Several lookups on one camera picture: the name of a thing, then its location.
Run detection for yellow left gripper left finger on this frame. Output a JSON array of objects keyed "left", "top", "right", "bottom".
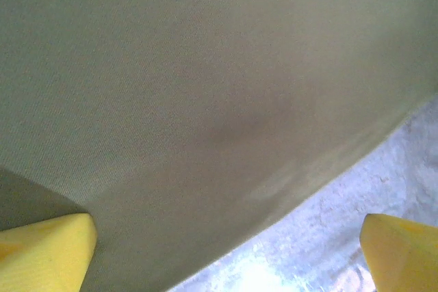
[{"left": 0, "top": 213, "right": 98, "bottom": 292}]

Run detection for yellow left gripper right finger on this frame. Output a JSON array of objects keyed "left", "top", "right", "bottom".
[{"left": 359, "top": 213, "right": 438, "bottom": 292}]

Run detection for olive green skirt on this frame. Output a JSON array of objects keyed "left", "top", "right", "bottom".
[{"left": 0, "top": 0, "right": 438, "bottom": 292}]

